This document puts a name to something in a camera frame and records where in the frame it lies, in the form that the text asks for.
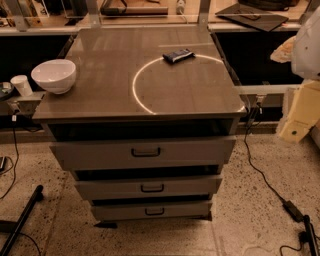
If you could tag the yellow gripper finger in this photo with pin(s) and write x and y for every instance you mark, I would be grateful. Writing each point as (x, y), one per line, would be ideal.
(303, 113)
(283, 53)

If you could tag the grey drawer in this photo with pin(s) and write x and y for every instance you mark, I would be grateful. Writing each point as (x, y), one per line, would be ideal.
(152, 210)
(149, 187)
(148, 153)

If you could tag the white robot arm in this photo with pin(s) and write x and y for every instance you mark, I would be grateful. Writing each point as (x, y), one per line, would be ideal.
(303, 52)

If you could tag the grey top drawer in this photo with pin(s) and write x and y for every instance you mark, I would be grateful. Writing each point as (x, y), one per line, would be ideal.
(148, 153)

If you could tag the grey drawer cabinet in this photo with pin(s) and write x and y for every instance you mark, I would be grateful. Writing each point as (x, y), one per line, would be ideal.
(125, 90)

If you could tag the grey bottom drawer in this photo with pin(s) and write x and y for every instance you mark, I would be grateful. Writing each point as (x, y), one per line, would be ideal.
(152, 210)

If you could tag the black flat mat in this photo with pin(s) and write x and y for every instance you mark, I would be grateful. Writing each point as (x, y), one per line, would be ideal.
(252, 17)

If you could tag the black power adapter brick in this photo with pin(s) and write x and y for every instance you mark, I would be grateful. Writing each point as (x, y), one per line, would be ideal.
(293, 211)

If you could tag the white ceramic bowl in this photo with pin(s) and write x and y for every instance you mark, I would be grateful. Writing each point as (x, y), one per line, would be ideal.
(56, 76)

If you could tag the white paper cup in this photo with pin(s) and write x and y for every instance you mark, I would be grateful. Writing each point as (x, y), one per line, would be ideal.
(21, 83)

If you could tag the dark plate on left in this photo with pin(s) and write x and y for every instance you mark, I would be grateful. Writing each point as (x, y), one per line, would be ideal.
(6, 90)

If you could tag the black metal stand leg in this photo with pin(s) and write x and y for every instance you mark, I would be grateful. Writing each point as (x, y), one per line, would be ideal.
(13, 228)

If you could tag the grey clamp bracket left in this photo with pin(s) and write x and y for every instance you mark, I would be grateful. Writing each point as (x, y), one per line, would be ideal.
(25, 105)

